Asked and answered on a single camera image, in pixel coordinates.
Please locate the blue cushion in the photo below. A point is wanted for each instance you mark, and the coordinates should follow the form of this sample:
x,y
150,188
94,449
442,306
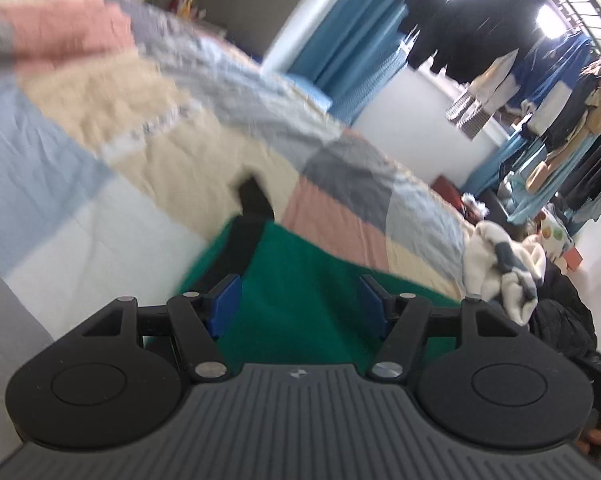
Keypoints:
x,y
310,92

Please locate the dark red item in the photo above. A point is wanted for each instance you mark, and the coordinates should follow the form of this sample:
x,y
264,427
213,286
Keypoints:
x,y
448,190

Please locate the pink box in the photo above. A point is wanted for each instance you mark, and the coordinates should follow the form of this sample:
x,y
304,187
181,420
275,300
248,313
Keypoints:
x,y
570,260

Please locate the black hanging sweater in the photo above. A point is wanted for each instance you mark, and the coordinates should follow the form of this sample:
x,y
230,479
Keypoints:
x,y
495,25
430,20

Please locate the blue curtain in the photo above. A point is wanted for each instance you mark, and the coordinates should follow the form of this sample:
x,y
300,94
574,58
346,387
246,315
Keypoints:
x,y
345,25

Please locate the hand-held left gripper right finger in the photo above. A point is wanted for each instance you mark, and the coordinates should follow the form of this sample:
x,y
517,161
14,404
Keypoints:
x,y
375,307

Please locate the black down jacket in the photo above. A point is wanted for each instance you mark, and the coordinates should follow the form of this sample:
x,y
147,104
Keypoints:
x,y
565,310

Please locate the tan hanging coat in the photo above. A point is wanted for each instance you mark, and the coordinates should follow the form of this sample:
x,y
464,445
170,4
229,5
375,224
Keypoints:
x,y
555,160

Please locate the beige hanging jacket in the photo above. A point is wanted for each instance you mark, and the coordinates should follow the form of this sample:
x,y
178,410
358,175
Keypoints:
x,y
492,82

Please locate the dark hanging garments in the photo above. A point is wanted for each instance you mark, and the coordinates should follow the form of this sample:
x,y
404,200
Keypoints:
x,y
597,170

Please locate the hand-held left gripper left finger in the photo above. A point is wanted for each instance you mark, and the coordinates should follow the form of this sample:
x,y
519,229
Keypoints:
x,y
225,305

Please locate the cluster of cosmetic bottles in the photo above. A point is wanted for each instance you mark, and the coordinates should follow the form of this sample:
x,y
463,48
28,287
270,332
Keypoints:
x,y
188,4

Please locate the blue and white jacket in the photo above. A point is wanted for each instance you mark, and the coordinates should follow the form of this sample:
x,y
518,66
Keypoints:
x,y
545,85

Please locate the black hanging jacket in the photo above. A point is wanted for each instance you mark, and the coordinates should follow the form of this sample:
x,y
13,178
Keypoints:
x,y
575,110

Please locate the white fleece garment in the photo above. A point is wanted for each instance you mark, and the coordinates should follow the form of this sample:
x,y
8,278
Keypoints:
x,y
485,260

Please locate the light blue striped cloth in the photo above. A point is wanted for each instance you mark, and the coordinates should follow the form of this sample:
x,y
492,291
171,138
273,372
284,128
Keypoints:
x,y
375,80

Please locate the patchwork checked quilt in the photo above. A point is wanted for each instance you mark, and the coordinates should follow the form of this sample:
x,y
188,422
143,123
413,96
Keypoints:
x,y
105,160

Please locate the grey tall cabinet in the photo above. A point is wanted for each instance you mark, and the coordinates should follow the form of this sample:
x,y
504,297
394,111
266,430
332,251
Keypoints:
x,y
240,5

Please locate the black white striped garment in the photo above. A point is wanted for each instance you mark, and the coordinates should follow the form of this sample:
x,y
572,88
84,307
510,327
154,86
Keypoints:
x,y
468,115

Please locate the green zip hoodie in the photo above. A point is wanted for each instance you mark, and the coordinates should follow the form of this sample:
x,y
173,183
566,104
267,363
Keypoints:
x,y
305,285

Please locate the light blue hanging dress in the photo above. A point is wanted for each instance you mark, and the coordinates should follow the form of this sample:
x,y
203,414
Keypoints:
x,y
525,195

